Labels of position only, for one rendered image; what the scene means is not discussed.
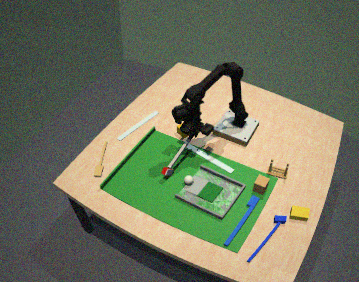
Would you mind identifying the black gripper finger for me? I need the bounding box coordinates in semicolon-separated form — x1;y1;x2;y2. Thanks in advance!
195;129;201;138

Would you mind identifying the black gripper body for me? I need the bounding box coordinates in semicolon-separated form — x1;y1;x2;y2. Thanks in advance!
175;112;214;136

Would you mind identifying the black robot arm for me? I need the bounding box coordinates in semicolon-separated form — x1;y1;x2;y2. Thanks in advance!
171;62;249;135

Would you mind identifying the white golf ball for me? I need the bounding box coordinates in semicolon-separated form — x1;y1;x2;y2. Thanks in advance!
184;176;194;184

